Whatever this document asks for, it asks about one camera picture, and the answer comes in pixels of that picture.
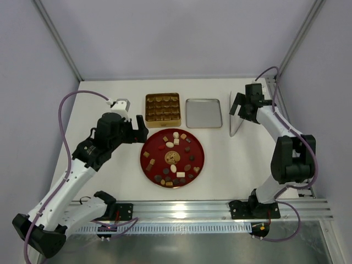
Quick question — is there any aluminium mounting rail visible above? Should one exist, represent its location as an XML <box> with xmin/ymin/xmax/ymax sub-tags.
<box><xmin>65</xmin><ymin>198</ymin><xmax>335</xmax><ymax>221</ymax></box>

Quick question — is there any silver tin lid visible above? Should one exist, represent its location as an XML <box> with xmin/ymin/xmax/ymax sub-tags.
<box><xmin>185</xmin><ymin>98</ymin><xmax>223</xmax><ymax>129</ymax></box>

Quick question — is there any round red tray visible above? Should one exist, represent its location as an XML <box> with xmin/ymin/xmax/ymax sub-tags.
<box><xmin>140</xmin><ymin>129</ymin><xmax>205</xmax><ymax>189</ymax></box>

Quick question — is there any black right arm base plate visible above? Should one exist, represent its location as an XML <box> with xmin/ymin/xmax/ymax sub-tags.
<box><xmin>229</xmin><ymin>200</ymin><xmax>281</xmax><ymax>219</ymax></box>

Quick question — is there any brown oval chocolate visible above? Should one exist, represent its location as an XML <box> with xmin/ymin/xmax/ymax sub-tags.
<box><xmin>184</xmin><ymin>164</ymin><xmax>191</xmax><ymax>171</ymax></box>

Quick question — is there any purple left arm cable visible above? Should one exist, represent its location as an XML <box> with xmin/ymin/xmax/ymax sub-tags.
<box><xmin>23</xmin><ymin>91</ymin><xmax>138</xmax><ymax>262</ymax></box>

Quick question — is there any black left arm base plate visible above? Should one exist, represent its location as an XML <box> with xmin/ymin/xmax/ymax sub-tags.
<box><xmin>109</xmin><ymin>203</ymin><xmax>134</xmax><ymax>222</ymax></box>

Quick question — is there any gold chocolate tin box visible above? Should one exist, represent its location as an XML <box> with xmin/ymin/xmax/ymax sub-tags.
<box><xmin>145</xmin><ymin>93</ymin><xmax>182</xmax><ymax>128</ymax></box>

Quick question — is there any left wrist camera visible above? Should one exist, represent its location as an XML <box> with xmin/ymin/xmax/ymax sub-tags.
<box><xmin>111</xmin><ymin>98</ymin><xmax>130</xmax><ymax>112</ymax></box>

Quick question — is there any white slotted cable duct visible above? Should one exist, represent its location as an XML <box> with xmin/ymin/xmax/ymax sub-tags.
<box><xmin>74</xmin><ymin>221</ymin><xmax>252</xmax><ymax>235</ymax></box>

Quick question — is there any white oval chocolate centre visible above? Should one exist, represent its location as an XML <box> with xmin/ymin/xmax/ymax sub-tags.
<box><xmin>170</xmin><ymin>164</ymin><xmax>177</xmax><ymax>173</ymax></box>

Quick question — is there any white oval chocolate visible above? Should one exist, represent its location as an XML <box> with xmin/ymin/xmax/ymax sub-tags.
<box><xmin>166</xmin><ymin>142</ymin><xmax>174</xmax><ymax>148</ymax></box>
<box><xmin>170</xmin><ymin>164</ymin><xmax>177</xmax><ymax>173</ymax></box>

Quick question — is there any white bar chocolate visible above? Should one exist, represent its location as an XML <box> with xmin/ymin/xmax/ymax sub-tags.
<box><xmin>176</xmin><ymin>172</ymin><xmax>185</xmax><ymax>178</ymax></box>

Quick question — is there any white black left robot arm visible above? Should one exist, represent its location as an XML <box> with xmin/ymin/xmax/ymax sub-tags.
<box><xmin>12</xmin><ymin>112</ymin><xmax>149</xmax><ymax>259</ymax></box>

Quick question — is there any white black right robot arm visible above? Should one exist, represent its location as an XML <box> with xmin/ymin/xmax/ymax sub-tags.
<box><xmin>229</xmin><ymin>83</ymin><xmax>317</xmax><ymax>219</ymax></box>

